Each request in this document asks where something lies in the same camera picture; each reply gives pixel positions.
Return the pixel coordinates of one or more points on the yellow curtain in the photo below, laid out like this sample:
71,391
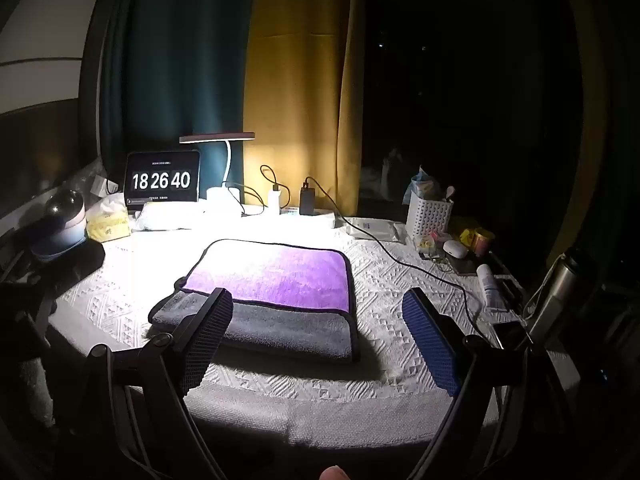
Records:
300,85

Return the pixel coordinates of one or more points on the purple towel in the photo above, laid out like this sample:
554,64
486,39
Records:
275,275

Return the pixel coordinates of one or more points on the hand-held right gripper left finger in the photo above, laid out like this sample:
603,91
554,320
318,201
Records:
207,340

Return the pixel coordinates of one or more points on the white wipes pack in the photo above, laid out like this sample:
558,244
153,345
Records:
375,230

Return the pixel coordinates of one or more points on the stainless steel bottle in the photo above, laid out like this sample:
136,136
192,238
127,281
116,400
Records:
557,295

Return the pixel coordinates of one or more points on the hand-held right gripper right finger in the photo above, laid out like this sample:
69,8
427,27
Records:
432,345

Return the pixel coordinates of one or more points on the tablet clock display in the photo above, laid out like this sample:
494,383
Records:
161,180

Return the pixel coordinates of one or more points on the black smartphone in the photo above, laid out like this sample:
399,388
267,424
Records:
511,334

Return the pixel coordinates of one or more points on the round white projector device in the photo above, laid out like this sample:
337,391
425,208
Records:
62,230

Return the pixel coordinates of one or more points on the teal curtain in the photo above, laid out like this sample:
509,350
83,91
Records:
175,60

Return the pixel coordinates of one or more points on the white charger plug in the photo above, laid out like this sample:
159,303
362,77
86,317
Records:
274,200

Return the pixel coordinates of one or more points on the white plastic bag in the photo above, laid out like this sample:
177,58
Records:
167,217

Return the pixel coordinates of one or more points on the dark flat case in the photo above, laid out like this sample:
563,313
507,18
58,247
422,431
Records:
465,266

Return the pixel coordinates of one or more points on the white earbuds case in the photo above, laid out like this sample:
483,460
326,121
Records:
455,249

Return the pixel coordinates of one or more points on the white power strip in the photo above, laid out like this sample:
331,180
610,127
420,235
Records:
315,216

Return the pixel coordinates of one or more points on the white desk lamp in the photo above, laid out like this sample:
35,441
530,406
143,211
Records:
220,195

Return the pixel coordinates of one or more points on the black charger plug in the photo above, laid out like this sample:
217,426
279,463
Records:
306,201

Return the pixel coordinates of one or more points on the yellow cup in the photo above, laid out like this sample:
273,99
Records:
483,240

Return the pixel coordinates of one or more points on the white plastic basket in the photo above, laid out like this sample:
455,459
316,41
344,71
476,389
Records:
427,217

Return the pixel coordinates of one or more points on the white textured tablecloth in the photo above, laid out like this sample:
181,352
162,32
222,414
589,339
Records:
390,290

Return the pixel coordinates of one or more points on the white tube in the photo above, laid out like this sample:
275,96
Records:
490,287

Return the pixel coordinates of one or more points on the grey towel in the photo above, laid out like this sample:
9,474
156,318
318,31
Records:
290,332

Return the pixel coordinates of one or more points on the person's right hand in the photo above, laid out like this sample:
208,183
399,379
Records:
334,473

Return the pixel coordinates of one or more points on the yellow tissue pack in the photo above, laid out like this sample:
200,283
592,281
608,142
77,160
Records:
107,222

